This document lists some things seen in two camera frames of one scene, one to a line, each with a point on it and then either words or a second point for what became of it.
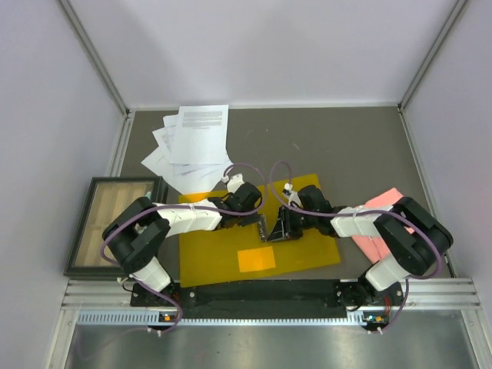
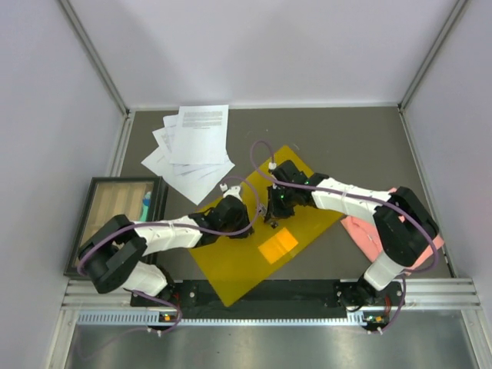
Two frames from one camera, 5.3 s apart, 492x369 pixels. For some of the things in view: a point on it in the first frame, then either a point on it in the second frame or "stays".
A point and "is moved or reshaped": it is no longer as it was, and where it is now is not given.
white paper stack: x=192 y=153 stays
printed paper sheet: x=201 y=134 stays
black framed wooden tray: x=108 y=197 stays
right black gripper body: x=298 y=222 → x=282 y=204
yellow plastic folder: x=236 y=251 is moved or reshaped
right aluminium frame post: x=457 y=8 stays
